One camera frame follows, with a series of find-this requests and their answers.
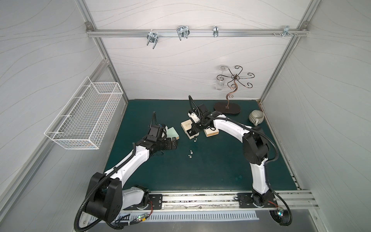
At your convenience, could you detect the cream drawer jewelry box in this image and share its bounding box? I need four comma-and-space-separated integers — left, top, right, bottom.
203, 128, 219, 137

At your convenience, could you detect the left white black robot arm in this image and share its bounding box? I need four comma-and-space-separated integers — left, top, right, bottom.
73, 114, 177, 232

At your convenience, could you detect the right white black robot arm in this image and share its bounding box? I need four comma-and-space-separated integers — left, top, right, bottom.
186, 96, 279, 208

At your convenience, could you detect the mint green jewelry box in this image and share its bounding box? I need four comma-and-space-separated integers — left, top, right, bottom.
166, 127, 179, 140

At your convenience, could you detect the black metal jewelry stand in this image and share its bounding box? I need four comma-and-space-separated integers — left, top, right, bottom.
214, 65, 255, 115

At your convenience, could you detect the clear glass on stand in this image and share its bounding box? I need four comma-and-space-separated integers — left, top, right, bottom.
215, 65, 229, 90

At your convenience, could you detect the dark green table mat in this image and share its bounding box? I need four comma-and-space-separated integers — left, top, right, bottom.
98, 99, 298, 192

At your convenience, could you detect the grey ribbed ceramic ornament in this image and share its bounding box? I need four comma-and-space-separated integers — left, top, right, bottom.
248, 110, 265, 126

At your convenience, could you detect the small metal clamp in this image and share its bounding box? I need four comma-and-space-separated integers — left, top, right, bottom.
213, 26, 219, 38

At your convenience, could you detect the middle metal clamp hook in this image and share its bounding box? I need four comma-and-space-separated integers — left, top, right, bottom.
176, 26, 190, 40

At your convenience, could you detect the metal clamp hook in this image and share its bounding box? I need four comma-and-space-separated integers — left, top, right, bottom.
146, 32, 158, 49
176, 26, 190, 40

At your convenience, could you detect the left metal clamp hook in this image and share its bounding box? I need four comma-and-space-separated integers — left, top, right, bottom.
146, 32, 158, 49

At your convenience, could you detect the right metal clamp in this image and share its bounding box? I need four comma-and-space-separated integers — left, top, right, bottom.
272, 26, 298, 38

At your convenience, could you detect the aluminium cross bar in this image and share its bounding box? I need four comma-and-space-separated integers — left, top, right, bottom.
87, 28, 310, 38

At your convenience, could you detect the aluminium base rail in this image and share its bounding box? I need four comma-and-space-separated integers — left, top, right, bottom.
81, 189, 319, 214

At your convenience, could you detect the white wire basket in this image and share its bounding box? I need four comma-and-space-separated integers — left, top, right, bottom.
44, 77, 123, 150

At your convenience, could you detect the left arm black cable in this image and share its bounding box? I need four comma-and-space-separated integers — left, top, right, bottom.
105, 213, 140, 230

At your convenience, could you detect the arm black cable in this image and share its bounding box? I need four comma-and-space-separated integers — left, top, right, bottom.
268, 185, 293, 227
105, 213, 140, 230

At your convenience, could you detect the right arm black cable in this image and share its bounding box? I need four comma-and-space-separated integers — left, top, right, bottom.
268, 185, 293, 227

